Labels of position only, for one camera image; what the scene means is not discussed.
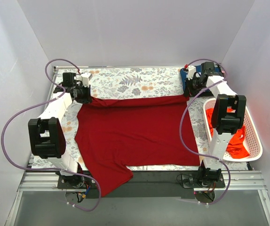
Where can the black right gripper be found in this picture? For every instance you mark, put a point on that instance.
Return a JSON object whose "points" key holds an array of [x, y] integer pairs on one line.
{"points": [[187, 92]]}

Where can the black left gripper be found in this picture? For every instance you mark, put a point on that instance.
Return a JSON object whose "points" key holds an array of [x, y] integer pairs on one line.
{"points": [[83, 95]]}

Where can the dark red t-shirt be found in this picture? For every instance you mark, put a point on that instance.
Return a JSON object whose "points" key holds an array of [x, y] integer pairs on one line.
{"points": [[116, 134]]}

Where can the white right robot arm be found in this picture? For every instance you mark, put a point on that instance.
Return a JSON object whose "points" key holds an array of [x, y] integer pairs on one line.
{"points": [[228, 113]]}

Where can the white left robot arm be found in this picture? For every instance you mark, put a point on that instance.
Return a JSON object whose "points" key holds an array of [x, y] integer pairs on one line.
{"points": [[46, 135]]}

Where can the black folded t-shirt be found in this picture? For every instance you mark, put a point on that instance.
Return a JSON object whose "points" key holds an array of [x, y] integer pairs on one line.
{"points": [[186, 93]]}

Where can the orange t-shirt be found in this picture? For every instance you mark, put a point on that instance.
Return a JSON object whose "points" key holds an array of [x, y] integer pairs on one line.
{"points": [[235, 147]]}

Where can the white plastic laundry basket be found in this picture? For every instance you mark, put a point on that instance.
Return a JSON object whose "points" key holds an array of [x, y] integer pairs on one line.
{"points": [[251, 142]]}

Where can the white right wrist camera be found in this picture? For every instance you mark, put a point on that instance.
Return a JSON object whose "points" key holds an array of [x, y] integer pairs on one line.
{"points": [[190, 70]]}

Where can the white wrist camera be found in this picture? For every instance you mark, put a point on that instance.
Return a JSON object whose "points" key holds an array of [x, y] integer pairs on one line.
{"points": [[84, 78], [190, 70]]}

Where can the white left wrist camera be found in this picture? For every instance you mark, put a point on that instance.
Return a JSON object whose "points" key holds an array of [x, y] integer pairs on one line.
{"points": [[84, 78]]}

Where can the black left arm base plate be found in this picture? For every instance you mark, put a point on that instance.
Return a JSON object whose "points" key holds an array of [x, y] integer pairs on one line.
{"points": [[75, 182]]}

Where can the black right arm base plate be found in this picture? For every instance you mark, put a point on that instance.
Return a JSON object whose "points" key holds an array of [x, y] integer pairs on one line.
{"points": [[191, 179]]}

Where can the aluminium frame rail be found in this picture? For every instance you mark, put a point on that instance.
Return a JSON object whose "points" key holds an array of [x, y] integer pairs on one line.
{"points": [[48, 181]]}

